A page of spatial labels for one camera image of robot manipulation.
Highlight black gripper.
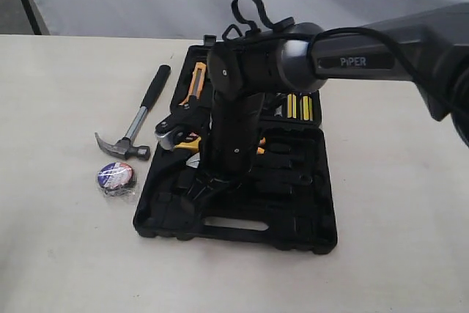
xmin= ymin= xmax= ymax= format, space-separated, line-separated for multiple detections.
xmin=155 ymin=92 xmax=264 ymax=216

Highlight black plastic tool case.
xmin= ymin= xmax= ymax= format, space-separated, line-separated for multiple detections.
xmin=133 ymin=36 xmax=337 ymax=254

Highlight claw hammer black handle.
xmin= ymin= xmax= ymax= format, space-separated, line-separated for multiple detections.
xmin=95 ymin=65 xmax=171 ymax=161

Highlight black electrical tape roll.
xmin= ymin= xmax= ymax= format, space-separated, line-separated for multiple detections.
xmin=96 ymin=162 xmax=137 ymax=199

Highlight adjustable wrench black handle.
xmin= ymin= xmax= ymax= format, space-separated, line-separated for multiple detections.
xmin=184 ymin=153 xmax=204 ymax=173

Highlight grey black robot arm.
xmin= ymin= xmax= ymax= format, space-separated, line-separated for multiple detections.
xmin=155 ymin=2 xmax=468 ymax=213

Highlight yellow tape measure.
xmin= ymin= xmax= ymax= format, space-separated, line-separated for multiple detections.
xmin=174 ymin=133 xmax=202 ymax=154

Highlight orange utility knife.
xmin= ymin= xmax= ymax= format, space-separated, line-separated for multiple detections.
xmin=180 ymin=62 xmax=207 ymax=106

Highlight yellow black screwdriver left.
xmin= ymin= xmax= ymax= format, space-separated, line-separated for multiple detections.
xmin=287 ymin=93 xmax=297 ymax=119

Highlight yellow black screwdriver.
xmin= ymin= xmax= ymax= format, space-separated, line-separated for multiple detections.
xmin=300 ymin=95 xmax=314 ymax=121
xmin=287 ymin=93 xmax=297 ymax=119

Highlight yellow black screwdriver right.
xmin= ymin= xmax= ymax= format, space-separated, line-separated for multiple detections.
xmin=300 ymin=95 xmax=314 ymax=121

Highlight pliers with orange handles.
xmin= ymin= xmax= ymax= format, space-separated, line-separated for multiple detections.
xmin=256 ymin=138 xmax=266 ymax=155

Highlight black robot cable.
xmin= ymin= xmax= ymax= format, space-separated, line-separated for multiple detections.
xmin=223 ymin=0 xmax=469 ymax=116

